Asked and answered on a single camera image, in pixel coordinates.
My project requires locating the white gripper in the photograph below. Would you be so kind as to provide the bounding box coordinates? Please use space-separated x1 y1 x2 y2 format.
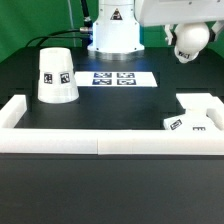
135 0 224 46

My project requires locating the white lamp bulb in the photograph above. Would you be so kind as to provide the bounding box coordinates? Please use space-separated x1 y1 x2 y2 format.
174 23 210 63

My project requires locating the white lamp base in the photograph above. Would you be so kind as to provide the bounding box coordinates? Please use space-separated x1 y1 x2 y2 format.
163 93 224 131

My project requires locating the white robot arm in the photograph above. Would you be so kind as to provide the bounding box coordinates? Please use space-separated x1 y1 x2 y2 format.
88 0 224 63

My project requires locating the white lamp shade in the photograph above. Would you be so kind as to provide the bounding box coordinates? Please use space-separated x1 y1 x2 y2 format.
38 47 79 104

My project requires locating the white marker sheet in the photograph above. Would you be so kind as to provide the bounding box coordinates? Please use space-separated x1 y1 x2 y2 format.
75 71 157 87

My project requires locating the white U-shaped fence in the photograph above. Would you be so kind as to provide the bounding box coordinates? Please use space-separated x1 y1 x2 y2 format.
0 95 224 155

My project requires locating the black cable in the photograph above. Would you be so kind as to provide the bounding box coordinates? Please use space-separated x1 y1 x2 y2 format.
25 0 94 48

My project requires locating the grey thin cable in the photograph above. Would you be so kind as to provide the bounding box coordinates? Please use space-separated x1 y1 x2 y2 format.
66 0 77 48

